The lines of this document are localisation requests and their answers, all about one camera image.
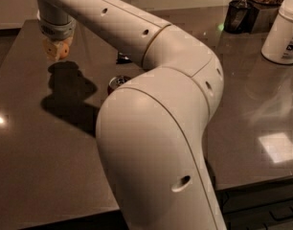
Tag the red coca-cola can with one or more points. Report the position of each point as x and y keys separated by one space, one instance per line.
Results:
x=116 y=82

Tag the drawer with black handle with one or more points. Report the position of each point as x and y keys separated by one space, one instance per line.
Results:
x=255 y=210

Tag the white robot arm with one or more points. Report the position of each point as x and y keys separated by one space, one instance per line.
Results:
x=150 y=129

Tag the black mesh cup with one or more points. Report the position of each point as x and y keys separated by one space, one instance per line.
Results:
x=236 y=17

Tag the orange fruit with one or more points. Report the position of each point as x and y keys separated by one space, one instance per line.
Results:
x=63 y=50

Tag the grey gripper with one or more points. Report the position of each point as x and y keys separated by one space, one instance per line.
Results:
x=57 y=33

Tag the dark rxbar chocolate wrapper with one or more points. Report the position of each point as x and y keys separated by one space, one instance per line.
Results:
x=122 y=59

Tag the white wipes canister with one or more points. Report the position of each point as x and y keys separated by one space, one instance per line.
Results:
x=278 y=46

